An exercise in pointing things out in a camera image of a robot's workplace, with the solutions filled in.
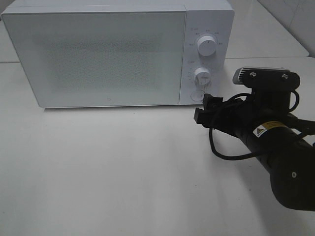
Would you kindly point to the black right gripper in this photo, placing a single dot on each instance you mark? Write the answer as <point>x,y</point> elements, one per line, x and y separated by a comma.
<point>241,119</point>

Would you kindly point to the round white door button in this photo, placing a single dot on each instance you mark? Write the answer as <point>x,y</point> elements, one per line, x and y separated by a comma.
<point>197,95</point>

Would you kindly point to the white timer knob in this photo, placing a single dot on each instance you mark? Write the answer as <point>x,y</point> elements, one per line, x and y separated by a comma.
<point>202,76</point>

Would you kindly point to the white microwave door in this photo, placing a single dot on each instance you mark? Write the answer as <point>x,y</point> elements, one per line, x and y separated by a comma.
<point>100,59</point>

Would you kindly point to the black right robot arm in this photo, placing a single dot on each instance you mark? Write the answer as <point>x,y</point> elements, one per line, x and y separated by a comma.
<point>275,140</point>

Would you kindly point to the upper white power knob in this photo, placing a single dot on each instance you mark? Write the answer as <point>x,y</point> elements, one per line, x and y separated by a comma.
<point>206,45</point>

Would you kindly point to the white microwave oven body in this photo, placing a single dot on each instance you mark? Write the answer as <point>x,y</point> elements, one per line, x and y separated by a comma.
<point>202,17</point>

